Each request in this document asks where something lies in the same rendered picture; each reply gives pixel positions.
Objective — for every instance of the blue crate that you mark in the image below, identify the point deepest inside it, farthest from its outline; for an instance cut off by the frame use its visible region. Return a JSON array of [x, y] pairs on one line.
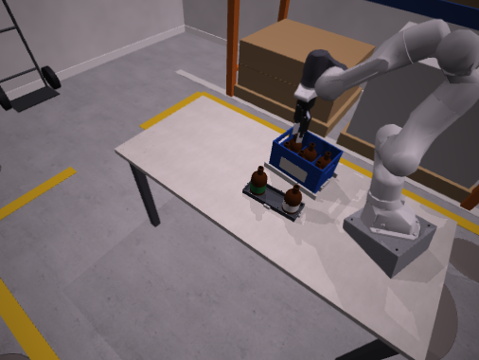
[[299, 169]]

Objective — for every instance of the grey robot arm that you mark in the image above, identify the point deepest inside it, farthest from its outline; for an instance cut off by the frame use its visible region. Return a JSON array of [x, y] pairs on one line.
[[398, 151]]

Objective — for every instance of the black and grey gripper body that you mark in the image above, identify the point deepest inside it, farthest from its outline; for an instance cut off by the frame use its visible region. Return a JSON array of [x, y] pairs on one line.
[[306, 106]]

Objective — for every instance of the brown bottle with blue label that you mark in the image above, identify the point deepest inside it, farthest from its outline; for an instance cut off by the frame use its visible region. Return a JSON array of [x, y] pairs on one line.
[[295, 147]]

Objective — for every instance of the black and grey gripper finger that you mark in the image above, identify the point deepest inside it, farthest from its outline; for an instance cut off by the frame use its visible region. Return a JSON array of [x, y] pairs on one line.
[[296, 119], [304, 125]]

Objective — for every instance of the brown bottle with green label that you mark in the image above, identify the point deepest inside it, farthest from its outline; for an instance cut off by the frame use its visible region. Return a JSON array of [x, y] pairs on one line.
[[258, 181]]

